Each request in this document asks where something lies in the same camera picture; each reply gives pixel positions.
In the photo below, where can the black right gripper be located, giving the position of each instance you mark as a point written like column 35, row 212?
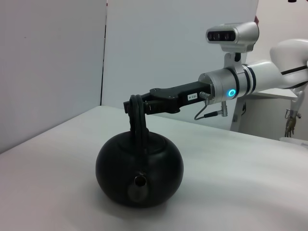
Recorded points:
column 183, row 95

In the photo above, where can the black cast iron teapot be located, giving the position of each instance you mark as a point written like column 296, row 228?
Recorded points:
column 139, row 163

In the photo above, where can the metallic robotic hand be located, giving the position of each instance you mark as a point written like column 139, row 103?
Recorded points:
column 290, row 125

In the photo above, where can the white background table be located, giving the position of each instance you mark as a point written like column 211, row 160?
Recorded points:
column 264, row 115

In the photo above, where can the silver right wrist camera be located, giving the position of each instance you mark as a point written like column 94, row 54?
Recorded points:
column 243, row 33

